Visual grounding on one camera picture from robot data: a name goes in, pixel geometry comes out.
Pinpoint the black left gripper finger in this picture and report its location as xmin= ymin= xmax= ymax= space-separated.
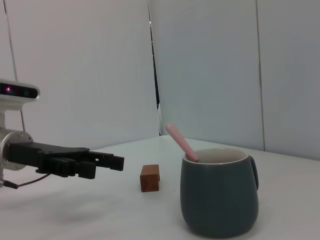
xmin=68 ymin=150 xmax=125 ymax=172

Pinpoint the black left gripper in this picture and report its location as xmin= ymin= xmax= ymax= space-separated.
xmin=6 ymin=141 xmax=97 ymax=180

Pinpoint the pink handled metal spoon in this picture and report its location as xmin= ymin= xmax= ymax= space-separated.
xmin=166 ymin=122 xmax=200 ymax=164

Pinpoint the grey ceramic cup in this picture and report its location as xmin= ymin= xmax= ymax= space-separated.
xmin=179 ymin=147 xmax=260 ymax=239

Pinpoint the dark brown wooden rest block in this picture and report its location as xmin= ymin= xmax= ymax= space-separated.
xmin=139 ymin=164 xmax=161 ymax=193

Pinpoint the thin brown gripper cable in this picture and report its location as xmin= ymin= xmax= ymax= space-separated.
xmin=2 ymin=172 xmax=50 ymax=190

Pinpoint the silver camera mount bracket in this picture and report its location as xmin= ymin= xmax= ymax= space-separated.
xmin=0 ymin=108 xmax=25 ymax=131

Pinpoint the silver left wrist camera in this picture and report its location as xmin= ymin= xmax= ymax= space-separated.
xmin=0 ymin=79 xmax=41 ymax=111

